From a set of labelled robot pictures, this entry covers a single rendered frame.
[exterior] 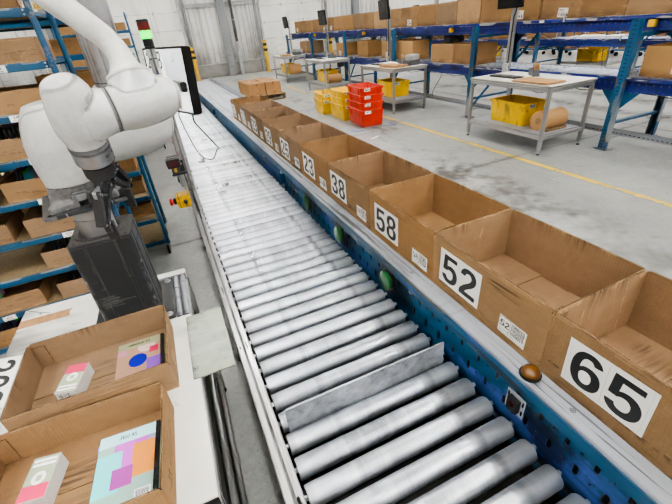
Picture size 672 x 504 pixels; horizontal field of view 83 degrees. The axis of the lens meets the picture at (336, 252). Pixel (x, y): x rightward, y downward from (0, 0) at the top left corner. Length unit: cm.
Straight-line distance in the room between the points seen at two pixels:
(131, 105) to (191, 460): 83
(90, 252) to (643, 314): 150
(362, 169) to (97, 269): 115
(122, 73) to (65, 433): 86
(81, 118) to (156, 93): 17
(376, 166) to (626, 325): 118
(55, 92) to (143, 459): 81
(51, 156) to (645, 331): 156
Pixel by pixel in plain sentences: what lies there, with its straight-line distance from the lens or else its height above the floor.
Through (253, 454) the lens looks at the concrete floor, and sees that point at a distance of 191.
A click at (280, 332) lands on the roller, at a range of 126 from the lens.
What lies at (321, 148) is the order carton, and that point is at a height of 100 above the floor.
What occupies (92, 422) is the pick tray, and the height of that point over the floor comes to 79.
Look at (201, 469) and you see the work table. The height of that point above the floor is 75.
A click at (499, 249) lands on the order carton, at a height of 91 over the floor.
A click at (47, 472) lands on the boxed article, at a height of 80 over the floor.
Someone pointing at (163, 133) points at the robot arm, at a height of 133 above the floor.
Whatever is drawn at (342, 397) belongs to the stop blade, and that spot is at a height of 77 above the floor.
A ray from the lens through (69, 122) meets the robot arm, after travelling 104.
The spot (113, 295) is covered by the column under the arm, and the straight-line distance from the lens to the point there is 144.
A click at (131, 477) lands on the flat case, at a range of 104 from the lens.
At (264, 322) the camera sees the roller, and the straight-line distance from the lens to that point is 131.
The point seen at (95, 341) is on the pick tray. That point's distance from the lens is 143.
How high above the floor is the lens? 158
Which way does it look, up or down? 31 degrees down
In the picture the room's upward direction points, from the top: 6 degrees counter-clockwise
